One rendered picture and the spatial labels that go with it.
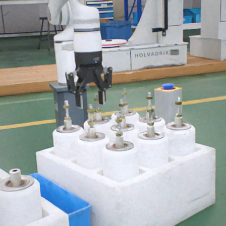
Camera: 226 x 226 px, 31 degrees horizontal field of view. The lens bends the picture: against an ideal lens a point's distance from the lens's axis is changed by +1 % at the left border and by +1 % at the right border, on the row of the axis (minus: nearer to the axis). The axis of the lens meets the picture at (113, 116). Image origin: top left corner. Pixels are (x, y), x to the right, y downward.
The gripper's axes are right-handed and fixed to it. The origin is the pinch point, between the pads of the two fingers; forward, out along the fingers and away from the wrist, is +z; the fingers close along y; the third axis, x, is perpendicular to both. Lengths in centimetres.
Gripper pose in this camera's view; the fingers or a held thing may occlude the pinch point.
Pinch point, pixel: (91, 101)
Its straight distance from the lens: 113.6
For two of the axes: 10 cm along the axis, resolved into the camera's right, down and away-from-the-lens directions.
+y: 8.3, -1.8, 5.3
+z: 0.4, 9.6, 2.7
